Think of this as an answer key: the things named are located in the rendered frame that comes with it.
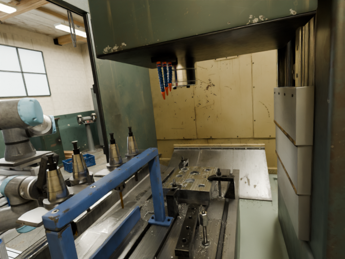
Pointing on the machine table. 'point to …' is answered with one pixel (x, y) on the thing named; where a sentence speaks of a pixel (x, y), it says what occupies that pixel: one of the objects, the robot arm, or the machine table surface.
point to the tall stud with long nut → (204, 226)
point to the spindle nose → (184, 72)
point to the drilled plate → (190, 191)
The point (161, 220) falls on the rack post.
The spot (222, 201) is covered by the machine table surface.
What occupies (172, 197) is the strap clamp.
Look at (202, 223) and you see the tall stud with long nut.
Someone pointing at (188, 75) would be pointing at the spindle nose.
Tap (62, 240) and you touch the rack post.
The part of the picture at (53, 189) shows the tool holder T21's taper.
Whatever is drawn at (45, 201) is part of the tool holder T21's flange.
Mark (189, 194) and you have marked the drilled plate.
